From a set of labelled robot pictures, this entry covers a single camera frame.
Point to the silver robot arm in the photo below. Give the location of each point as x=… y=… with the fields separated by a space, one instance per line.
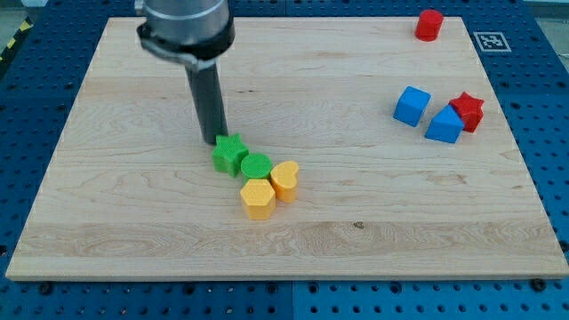
x=193 y=33

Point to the red cylinder block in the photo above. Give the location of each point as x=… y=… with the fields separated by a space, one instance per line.
x=429 y=24

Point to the blue cube block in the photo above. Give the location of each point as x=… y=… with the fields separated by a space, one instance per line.
x=411 y=105

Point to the red star block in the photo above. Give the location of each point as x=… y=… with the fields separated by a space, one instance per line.
x=469 y=109

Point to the wooden board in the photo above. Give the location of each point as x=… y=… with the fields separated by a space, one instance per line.
x=405 y=166

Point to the green cylinder block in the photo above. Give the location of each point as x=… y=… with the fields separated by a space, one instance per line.
x=256 y=166

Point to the yellow heart block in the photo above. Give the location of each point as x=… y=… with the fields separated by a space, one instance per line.
x=284 y=179

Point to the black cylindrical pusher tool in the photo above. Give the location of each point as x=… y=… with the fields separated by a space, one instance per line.
x=206 y=94

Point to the blue pentagon block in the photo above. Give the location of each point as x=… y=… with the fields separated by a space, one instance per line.
x=445 y=126

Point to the white fiducial marker tag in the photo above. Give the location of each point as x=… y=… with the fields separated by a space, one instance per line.
x=492 y=41

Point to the green star block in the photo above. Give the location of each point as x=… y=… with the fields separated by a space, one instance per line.
x=229 y=153

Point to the yellow hexagon block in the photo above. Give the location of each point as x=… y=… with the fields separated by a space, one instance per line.
x=258 y=199

